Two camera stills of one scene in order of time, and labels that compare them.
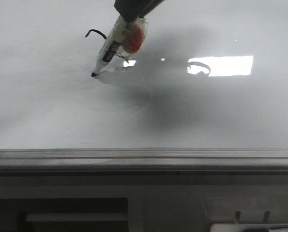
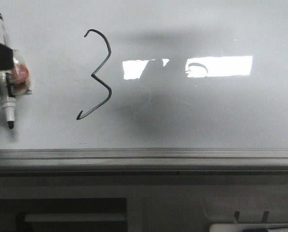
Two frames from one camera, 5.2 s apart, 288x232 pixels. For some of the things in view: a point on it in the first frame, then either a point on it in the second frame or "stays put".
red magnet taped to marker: x=135 y=35 → x=20 y=77
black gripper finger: x=130 y=10 → x=0 y=56
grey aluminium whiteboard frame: x=144 y=162 stays put
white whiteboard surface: x=211 y=74 stays put
